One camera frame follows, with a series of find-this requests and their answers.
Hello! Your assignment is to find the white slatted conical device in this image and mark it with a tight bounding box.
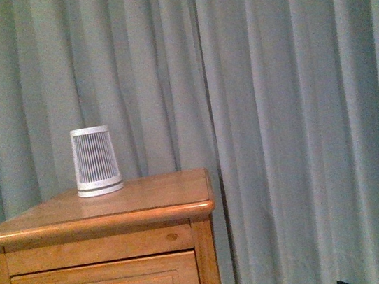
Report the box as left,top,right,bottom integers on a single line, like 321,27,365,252
69,125,124,198

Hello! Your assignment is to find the grey-green fabric curtain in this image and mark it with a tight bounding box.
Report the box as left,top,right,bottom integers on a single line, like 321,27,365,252
0,0,379,284

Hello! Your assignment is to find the wooden nightstand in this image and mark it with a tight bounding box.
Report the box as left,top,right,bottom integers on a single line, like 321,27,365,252
0,169,221,284

